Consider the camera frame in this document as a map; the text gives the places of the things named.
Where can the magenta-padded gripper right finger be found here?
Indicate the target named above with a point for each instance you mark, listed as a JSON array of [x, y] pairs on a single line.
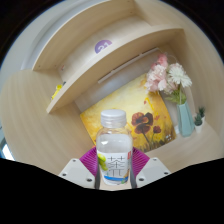
[[154, 171]]

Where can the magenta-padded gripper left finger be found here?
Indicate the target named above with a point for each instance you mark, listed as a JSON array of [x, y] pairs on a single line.
[[76, 171]]

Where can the clear plastic drink bottle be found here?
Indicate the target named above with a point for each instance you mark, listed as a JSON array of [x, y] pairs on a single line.
[[114, 156]]

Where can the teal faceted vase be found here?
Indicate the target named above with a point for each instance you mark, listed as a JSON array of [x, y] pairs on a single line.
[[185, 121]]

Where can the small potted cactus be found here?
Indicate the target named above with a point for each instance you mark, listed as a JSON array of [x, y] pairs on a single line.
[[198, 125]]

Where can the yellow poppy flower painting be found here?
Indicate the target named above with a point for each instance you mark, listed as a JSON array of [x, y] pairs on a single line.
[[116, 100]]

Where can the pink and white flower bouquet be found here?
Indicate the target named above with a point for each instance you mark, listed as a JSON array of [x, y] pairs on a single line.
[[160, 78]]

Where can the white strip light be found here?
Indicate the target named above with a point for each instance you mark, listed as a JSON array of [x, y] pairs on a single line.
[[128, 65]]

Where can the light wooden shelf unit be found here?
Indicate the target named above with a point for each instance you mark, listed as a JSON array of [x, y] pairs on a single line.
[[100, 63]]

